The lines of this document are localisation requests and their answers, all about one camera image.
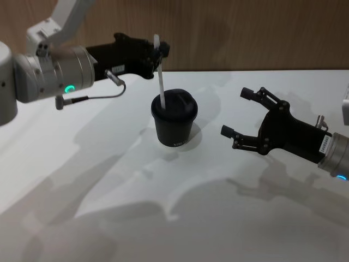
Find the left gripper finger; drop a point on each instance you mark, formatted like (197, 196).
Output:
(145, 45)
(151, 62)

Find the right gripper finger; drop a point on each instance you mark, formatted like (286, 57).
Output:
(245, 140)
(268, 98)

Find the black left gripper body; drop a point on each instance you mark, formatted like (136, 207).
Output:
(114, 57)

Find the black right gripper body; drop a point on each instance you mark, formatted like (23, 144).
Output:
(289, 133)

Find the white straw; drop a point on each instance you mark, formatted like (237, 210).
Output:
(161, 87)

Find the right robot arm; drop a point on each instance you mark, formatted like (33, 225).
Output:
(336, 158)

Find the black plastic cup lid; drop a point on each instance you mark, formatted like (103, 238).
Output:
(177, 105)

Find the black paper cup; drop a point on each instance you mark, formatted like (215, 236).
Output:
(174, 131)

